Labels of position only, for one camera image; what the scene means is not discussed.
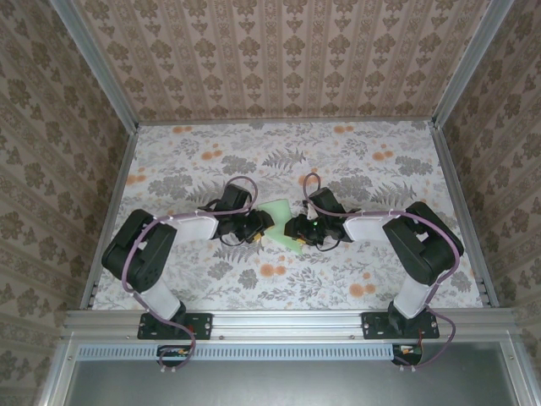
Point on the light green cloth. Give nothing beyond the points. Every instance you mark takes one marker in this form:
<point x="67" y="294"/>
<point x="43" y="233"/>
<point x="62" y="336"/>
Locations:
<point x="279" y="230"/>

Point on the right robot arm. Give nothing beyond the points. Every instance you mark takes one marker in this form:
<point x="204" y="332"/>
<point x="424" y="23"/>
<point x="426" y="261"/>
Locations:
<point x="367" y="228"/>

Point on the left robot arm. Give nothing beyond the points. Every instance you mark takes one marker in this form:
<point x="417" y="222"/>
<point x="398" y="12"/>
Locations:
<point x="196" y="229"/>

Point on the floral table cover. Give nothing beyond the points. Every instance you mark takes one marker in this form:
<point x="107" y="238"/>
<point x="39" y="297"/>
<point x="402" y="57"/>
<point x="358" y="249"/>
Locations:
<point x="329" y="287"/>

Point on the grey metal panel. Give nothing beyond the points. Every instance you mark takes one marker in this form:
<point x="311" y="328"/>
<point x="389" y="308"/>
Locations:
<point x="287" y="387"/>

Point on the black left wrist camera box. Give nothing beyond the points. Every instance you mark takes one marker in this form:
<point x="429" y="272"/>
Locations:
<point x="235" y="199"/>

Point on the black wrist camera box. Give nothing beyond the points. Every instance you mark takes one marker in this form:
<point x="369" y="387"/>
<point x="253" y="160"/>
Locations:
<point x="325" y="203"/>
<point x="235" y="199"/>

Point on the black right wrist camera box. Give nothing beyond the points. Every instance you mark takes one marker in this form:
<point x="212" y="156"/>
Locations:
<point x="325" y="203"/>

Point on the aluminium mounting rail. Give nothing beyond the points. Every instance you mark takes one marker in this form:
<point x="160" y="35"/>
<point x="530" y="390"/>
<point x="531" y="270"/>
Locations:
<point x="287" y="323"/>

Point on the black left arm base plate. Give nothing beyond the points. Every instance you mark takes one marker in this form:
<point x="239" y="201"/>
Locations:
<point x="203" y="325"/>

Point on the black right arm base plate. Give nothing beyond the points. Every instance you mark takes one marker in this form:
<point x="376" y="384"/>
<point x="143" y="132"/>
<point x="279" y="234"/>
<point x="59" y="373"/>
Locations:
<point x="374" y="325"/>

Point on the aluminium side rail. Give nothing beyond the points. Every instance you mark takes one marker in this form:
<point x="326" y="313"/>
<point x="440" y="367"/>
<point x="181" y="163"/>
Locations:
<point x="121" y="169"/>
<point x="450" y="169"/>

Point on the aluminium corner post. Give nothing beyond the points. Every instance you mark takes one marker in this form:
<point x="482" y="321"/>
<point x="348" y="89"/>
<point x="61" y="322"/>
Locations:
<point x="104" y="72"/>
<point x="469" y="63"/>

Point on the aluminium lower frame bar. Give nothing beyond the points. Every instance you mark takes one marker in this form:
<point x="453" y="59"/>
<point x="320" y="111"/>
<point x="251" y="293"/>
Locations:
<point x="59" y="372"/>
<point x="516" y="372"/>

